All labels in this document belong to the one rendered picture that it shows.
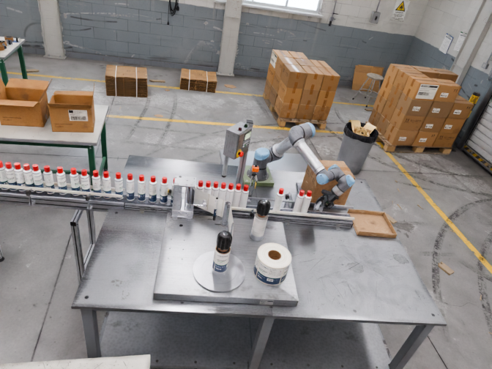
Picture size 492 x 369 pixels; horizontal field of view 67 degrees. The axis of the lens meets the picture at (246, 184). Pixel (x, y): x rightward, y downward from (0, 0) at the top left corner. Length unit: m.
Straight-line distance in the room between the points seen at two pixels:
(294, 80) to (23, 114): 3.67
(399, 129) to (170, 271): 4.63
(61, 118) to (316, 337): 2.77
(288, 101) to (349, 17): 2.95
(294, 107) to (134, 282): 4.40
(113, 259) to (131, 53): 5.95
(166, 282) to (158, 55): 6.16
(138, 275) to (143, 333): 0.61
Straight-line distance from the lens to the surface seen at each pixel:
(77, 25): 7.91
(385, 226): 3.06
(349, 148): 5.08
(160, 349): 2.70
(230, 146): 2.41
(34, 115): 3.81
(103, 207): 2.71
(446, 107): 6.38
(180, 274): 2.20
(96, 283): 2.25
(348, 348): 2.97
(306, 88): 5.96
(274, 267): 2.12
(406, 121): 6.09
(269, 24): 7.88
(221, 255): 2.07
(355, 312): 2.35
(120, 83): 6.37
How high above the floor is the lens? 2.54
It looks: 34 degrees down
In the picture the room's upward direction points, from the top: 11 degrees clockwise
